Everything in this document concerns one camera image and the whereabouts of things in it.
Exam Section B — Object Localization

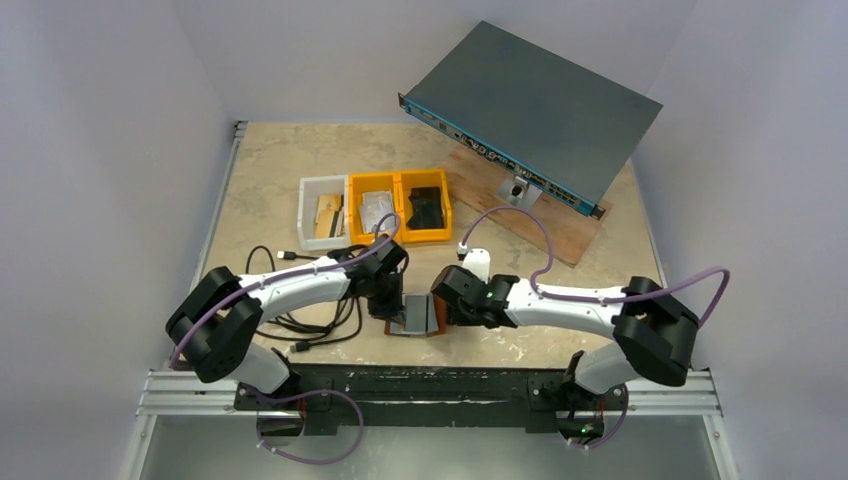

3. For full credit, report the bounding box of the wooden board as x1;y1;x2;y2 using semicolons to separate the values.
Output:
442;145;614;269

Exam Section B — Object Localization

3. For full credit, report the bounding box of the black usb cable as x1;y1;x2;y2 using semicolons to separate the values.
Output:
244;245;364;356

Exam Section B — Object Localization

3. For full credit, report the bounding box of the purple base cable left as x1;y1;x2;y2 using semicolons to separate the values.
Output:
255;390;367;466

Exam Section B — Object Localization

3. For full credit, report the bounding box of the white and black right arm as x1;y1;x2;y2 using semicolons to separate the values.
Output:
431;265;700;407

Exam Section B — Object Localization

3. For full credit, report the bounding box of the yellow bin right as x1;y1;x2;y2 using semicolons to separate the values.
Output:
395;168;453;244

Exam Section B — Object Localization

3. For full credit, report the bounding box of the gold cards stack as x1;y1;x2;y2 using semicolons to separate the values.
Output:
314;194;344;239

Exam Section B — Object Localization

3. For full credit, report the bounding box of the brown leather card holder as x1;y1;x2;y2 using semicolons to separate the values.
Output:
384;293;446;338

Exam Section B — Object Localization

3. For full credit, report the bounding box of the yellow bin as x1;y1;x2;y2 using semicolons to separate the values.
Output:
345;172;400;244
395;168;453;244

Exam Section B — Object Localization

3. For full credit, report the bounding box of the black cards stack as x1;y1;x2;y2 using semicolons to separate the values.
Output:
406;186;444;230

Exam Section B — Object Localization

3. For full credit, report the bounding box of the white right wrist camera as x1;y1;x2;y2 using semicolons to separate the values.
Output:
457;243;491;283

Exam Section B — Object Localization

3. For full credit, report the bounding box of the silver cards stack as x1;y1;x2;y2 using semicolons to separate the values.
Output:
359;191;397;234

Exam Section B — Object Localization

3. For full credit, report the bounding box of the aluminium frame rail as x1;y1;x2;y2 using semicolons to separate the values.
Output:
135;371;723;416

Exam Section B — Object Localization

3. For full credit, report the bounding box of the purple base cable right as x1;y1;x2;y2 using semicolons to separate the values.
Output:
563;384;629;452

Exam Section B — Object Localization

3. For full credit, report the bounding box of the white plastic bin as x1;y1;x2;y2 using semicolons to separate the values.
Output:
297;175;350;251

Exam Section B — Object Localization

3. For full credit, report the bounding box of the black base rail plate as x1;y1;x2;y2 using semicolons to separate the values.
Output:
234;363;626;439

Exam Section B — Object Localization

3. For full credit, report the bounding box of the yellow bin left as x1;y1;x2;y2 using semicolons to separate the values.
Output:
345;172;400;244

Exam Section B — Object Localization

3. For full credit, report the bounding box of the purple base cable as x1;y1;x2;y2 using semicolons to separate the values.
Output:
563;384;629;452
255;390;367;466

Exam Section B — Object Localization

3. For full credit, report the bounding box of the metal bracket with knob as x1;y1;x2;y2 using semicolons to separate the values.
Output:
496;176;543;210

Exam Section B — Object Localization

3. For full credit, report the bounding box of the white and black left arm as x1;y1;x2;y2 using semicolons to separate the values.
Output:
165;235;409;409

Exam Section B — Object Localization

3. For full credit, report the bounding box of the blue grey network switch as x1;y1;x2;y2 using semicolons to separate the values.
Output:
398;21;663;219

